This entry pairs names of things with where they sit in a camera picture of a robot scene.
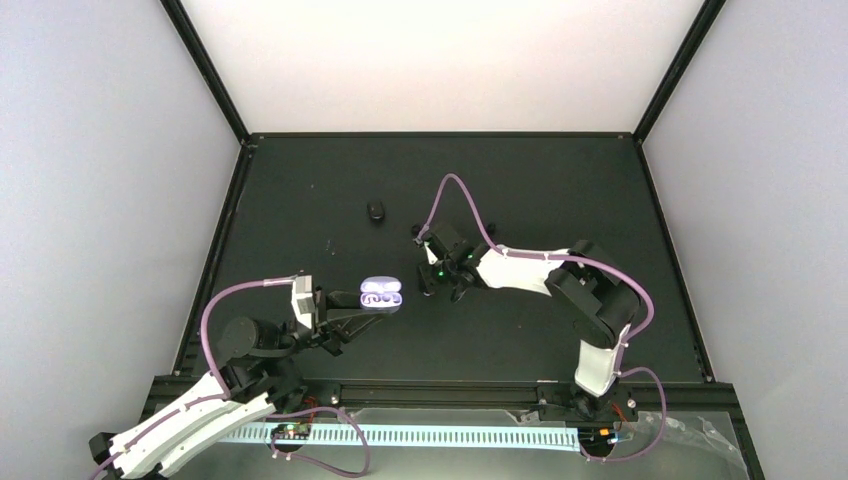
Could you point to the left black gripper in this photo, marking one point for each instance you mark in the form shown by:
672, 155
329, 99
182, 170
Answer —
327, 332

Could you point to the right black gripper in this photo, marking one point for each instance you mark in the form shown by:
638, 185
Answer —
426, 280

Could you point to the purple earbud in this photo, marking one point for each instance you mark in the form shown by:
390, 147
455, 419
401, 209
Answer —
372, 301

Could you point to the lavender earbud charging case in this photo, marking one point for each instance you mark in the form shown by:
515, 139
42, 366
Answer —
381, 293

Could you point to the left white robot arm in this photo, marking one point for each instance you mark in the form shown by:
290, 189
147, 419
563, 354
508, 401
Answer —
257, 381

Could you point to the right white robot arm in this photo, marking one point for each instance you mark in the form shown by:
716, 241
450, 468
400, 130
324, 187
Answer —
600, 306

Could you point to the black charging case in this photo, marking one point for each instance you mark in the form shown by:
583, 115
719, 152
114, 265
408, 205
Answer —
375, 210

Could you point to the left circuit board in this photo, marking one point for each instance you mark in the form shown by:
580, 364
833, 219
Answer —
291, 432

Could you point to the circuit board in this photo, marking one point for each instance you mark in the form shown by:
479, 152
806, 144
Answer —
600, 436
291, 432

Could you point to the right circuit board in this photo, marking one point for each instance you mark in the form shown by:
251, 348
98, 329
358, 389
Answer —
600, 436

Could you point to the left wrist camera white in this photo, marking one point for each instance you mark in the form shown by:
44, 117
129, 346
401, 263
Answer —
302, 300

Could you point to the black aluminium front rail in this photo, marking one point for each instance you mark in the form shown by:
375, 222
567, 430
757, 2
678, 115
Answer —
554, 400

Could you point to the white slotted cable duct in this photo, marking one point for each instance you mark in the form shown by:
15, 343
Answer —
435, 436

